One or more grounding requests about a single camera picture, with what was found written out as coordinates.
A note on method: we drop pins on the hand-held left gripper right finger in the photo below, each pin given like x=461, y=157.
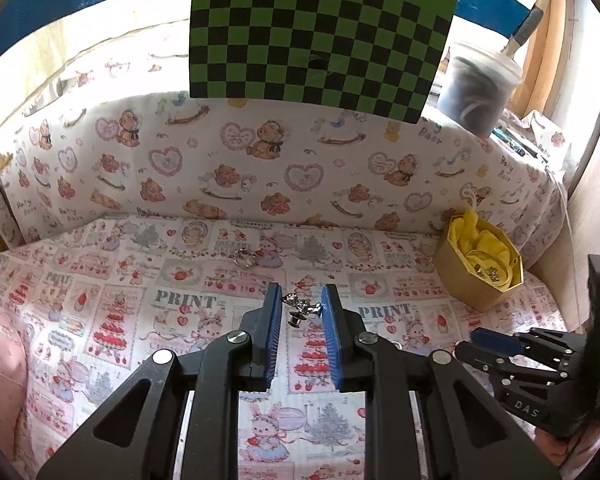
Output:
x=332, y=335

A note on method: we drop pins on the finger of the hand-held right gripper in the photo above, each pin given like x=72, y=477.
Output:
x=500, y=367
x=495, y=341

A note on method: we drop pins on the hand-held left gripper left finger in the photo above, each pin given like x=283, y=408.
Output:
x=272, y=330

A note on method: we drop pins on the silver crystal earring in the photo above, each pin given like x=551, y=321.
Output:
x=487, y=272
x=300, y=316

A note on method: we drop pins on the gold octagonal box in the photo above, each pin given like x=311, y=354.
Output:
x=467, y=285

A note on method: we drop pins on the yellow cloth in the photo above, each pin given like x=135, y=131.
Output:
x=490, y=245

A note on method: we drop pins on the strawberry print tablecloth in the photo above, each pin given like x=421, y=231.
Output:
x=130, y=285

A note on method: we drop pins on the bear print cloth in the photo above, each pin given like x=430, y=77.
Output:
x=280, y=160

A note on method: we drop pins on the white board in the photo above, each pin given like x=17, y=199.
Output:
x=595, y=185

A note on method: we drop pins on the clear plastic tub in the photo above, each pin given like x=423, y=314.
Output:
x=472, y=95

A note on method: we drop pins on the pink cushion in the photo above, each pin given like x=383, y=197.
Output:
x=0, y=360

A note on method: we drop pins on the green black checkerboard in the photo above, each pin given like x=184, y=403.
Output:
x=320, y=35

